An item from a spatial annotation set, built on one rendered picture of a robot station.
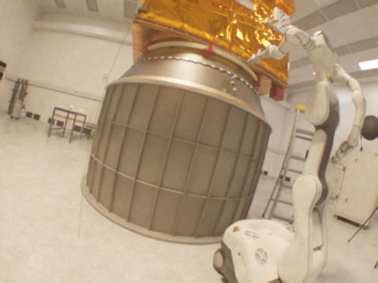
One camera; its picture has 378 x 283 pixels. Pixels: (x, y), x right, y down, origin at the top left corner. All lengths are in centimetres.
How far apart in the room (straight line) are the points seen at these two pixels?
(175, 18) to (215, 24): 44
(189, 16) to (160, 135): 125
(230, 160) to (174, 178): 46
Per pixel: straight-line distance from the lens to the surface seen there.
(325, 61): 116
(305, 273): 91
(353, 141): 115
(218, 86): 141
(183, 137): 122
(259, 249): 98
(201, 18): 191
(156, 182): 128
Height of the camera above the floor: 77
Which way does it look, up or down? 1 degrees up
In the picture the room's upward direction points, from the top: 14 degrees clockwise
